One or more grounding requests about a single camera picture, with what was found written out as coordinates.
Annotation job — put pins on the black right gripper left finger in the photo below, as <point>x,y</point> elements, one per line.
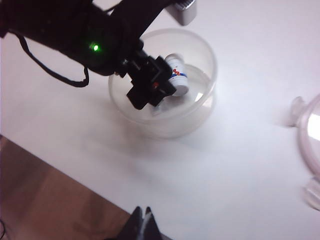
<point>133,227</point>

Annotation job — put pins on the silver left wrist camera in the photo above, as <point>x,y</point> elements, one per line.
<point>186,12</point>

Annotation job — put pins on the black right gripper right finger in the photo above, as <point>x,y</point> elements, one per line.
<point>153,227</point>

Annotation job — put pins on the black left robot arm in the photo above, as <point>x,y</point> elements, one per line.
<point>62,25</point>

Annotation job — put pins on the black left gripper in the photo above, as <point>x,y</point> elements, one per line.
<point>150,82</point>

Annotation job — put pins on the small white medicine bottle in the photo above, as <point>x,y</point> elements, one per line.
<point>178,75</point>

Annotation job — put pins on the round transparent plastic box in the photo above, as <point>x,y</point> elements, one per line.
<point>190,112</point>

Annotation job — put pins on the round transparent clip lid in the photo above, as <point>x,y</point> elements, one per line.
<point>310,137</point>

